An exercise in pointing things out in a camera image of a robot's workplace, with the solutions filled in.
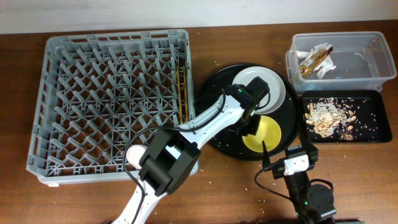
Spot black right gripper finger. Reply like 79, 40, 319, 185
299, 131, 316, 152
262, 141, 271, 170

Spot yellow bowl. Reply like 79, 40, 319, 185
242, 116, 282, 153

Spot rice and shrimp leftovers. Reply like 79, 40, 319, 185
304, 98, 357, 141

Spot wooden chopstick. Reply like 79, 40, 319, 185
177, 65, 183, 124
183, 65, 189, 122

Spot white napkin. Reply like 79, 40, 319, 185
295, 42, 337, 80

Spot pink plastic cup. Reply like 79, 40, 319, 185
126, 144, 147, 170

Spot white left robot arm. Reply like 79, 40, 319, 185
115, 83, 269, 223

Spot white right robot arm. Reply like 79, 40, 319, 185
254, 133, 336, 223

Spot grey dishwasher rack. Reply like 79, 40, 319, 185
26, 29, 195, 186

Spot round black tray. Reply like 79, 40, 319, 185
195, 63, 300, 161

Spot grey round plate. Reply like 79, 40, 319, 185
232, 67, 286, 114

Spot black rectangular tray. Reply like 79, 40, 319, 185
302, 90, 392, 143

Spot clear plastic bin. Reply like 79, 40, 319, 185
285, 31, 397, 93

